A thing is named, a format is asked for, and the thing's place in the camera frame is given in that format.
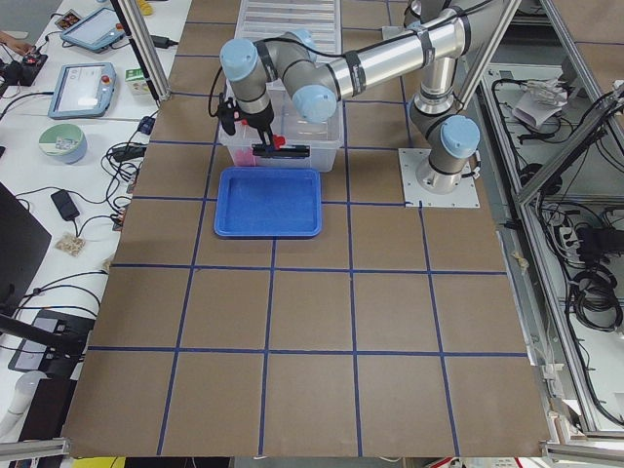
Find clear plastic storage box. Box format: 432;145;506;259
218;81;343;173

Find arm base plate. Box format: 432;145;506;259
398;148;481;209

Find black power adapter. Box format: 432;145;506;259
51;189;80;221

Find green white carton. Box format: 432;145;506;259
124;68;151;96

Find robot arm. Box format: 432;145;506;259
216;1;503;193

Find teach pendant tablet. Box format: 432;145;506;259
60;7;125;53
48;62;116;120

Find aluminium frame post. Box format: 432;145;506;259
111;0;171;102

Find blue plastic tray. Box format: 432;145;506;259
214;167;323;238

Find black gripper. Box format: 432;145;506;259
216;96;275;155

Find clear plastic box lid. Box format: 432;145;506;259
235;0;342;54

